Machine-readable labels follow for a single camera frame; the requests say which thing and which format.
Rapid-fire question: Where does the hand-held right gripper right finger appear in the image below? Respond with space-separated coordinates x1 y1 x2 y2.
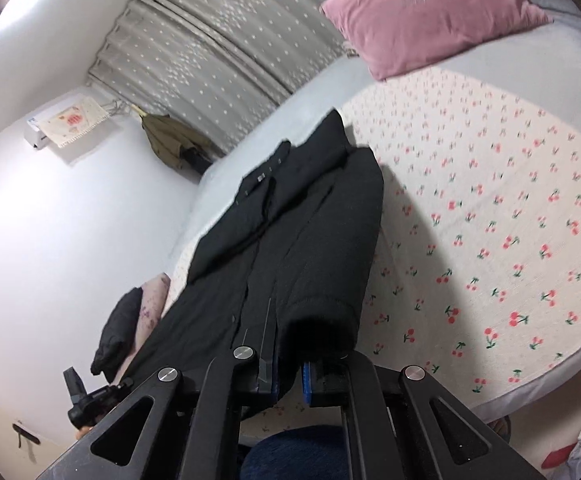
299 351 547 480

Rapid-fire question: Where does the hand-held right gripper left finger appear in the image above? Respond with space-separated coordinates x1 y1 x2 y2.
35 345 278 480

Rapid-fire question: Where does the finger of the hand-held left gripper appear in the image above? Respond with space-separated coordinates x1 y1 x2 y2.
63 367 87 407

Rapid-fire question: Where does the black jacket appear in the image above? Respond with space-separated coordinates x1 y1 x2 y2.
90 109 385 411

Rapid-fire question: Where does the person's blue trouser leg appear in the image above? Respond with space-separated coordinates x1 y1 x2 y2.
238 424 348 480

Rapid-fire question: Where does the pink floral cloth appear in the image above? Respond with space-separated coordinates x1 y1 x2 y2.
120 271 172 376

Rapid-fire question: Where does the cherry print blanket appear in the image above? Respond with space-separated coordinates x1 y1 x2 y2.
243 67 581 433

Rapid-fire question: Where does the white air conditioner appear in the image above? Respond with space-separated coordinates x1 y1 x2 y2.
24 116 52 150

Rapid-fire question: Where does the olive green hanging jacket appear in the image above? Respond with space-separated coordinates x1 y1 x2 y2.
139 112 217 175

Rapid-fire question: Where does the red plastic stool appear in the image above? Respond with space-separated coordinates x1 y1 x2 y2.
540 447 577 477

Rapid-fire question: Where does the beige air conditioner cover cloth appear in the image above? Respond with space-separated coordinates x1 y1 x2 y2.
38 97 112 150

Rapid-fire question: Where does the grey star pattern curtain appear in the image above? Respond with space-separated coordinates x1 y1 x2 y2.
88 0 368 157

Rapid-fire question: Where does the pink velvet pillow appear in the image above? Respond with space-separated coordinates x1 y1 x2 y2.
320 0 553 81

